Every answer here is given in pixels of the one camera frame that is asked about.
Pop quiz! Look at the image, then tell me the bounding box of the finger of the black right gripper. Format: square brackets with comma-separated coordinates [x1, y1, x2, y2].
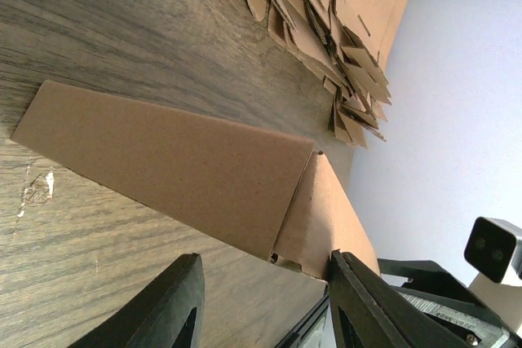
[378, 258, 512, 347]

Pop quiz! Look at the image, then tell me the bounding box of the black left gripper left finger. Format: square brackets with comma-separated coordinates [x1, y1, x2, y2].
[71, 253, 205, 348]

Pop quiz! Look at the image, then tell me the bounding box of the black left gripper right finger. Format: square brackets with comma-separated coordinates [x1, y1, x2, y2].
[328, 250, 467, 347]

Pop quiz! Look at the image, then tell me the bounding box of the cardboard box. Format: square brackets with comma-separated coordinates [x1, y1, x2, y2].
[12, 81, 378, 280]

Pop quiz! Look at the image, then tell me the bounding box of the stack of flat cardboard blanks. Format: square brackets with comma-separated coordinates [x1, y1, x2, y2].
[246, 0, 409, 148]

